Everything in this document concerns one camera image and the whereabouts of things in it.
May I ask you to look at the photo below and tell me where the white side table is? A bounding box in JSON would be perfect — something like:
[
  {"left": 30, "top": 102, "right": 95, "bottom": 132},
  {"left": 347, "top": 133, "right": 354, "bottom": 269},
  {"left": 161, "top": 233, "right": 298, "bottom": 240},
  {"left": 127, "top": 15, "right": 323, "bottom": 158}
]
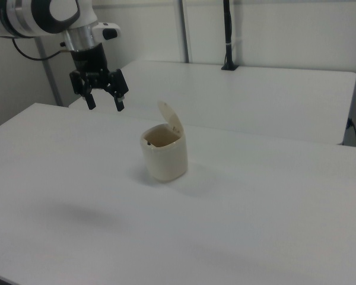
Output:
[{"left": 67, "top": 60, "right": 356, "bottom": 147}]

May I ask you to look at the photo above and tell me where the black camera pole, white band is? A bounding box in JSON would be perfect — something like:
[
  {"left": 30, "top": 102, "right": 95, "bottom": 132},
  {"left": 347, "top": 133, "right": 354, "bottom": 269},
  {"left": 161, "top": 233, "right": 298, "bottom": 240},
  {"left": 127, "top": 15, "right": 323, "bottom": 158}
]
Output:
[{"left": 221, "top": 0, "right": 240, "bottom": 72}]

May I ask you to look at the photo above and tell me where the black wall cable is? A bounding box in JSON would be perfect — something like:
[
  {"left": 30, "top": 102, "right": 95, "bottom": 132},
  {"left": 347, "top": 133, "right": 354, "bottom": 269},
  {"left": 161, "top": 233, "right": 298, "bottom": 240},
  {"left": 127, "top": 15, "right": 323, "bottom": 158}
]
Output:
[{"left": 346, "top": 118, "right": 356, "bottom": 148}]

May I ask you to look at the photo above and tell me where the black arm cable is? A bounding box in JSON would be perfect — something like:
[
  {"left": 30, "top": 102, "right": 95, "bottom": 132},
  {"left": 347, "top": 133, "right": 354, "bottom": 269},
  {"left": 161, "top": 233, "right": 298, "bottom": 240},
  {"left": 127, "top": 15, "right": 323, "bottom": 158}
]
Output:
[{"left": 12, "top": 37, "right": 71, "bottom": 61}]

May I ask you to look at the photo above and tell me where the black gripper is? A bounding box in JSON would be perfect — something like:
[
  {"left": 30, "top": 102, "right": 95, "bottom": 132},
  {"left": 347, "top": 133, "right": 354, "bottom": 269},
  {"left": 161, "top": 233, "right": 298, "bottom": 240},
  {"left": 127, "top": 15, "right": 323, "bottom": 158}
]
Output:
[{"left": 69, "top": 43, "right": 129, "bottom": 113}]

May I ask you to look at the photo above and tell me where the cream translucent cup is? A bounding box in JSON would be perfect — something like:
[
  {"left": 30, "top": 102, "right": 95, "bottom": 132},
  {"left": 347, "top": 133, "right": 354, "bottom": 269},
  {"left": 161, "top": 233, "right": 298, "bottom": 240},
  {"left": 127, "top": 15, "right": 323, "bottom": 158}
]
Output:
[{"left": 139, "top": 124, "right": 189, "bottom": 182}]

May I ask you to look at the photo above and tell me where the grey metal partition post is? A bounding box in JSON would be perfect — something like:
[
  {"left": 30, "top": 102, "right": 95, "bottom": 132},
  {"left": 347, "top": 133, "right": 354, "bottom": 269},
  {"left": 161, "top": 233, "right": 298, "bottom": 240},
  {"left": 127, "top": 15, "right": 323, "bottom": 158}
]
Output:
[
  {"left": 34, "top": 37, "right": 63, "bottom": 107},
  {"left": 176, "top": 0, "right": 194, "bottom": 64}
]

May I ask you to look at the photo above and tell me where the cream trash bin lid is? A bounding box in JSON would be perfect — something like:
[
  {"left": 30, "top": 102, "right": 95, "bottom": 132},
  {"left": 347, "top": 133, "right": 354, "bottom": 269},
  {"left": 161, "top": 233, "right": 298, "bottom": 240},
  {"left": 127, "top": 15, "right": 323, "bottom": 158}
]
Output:
[{"left": 157, "top": 100, "right": 185, "bottom": 135}]

